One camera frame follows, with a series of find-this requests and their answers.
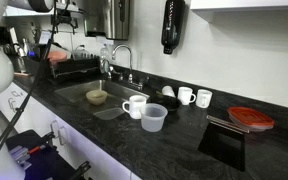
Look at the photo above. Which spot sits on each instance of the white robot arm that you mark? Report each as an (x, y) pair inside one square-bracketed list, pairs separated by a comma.
[(39, 6)]

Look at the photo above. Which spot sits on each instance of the pink plastic bowl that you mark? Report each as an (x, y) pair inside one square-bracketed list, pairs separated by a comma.
[(57, 55)]

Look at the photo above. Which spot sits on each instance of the clear plastic measuring cup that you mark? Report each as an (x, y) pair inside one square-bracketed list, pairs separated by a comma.
[(152, 117)]

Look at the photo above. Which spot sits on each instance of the steel kettle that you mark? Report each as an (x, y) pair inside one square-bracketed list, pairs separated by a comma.
[(12, 49)]

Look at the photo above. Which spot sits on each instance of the clear plastic water bottle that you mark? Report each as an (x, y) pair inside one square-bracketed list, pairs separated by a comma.
[(104, 59)]

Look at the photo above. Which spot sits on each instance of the white mug lying down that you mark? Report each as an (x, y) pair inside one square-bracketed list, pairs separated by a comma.
[(168, 91)]

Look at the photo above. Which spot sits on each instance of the white mug near sink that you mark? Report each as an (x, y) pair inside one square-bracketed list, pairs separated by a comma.
[(133, 105)]

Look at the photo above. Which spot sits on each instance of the black round bowl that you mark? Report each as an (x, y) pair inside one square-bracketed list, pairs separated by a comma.
[(170, 103)]

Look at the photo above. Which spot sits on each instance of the white upper cabinet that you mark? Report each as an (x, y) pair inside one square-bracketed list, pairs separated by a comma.
[(206, 8)]

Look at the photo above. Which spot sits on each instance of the beige plastic bowl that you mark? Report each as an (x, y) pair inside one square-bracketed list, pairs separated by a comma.
[(96, 97)]

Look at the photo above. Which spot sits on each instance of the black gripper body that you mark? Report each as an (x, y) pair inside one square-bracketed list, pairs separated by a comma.
[(65, 13)]

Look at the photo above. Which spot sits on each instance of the black dish rack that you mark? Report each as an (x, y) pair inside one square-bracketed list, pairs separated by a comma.
[(60, 71)]

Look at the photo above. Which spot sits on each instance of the white mug middle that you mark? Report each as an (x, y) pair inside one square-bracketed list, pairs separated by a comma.
[(186, 95)]

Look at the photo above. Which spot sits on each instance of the white mug far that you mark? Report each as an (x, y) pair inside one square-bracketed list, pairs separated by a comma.
[(203, 98)]

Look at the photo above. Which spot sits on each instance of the clear container in rack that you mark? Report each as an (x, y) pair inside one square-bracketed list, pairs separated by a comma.
[(81, 54)]

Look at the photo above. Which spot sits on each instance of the clear rectangular plastic container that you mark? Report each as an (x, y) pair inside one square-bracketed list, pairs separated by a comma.
[(109, 114)]

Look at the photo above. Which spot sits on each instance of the black equipment cart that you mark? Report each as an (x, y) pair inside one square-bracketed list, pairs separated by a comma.
[(40, 159)]

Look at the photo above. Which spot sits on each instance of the stainless steel sink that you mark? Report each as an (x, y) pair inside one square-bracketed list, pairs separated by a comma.
[(117, 95)]

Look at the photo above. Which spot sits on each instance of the black wall soap dispenser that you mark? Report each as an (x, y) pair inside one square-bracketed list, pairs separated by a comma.
[(172, 25)]

